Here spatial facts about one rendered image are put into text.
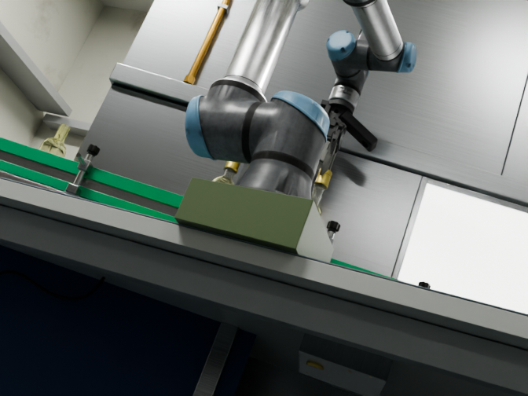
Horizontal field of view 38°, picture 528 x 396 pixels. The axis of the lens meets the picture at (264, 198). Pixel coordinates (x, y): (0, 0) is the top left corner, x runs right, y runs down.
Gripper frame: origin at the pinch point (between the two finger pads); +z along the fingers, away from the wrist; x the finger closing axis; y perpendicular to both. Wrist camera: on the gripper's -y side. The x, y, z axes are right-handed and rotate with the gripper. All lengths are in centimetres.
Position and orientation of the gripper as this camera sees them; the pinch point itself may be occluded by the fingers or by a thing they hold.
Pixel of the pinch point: (324, 174)
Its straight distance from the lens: 192.7
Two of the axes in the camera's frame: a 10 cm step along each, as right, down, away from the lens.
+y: -9.4, -2.9, 1.8
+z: -3.4, 8.7, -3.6
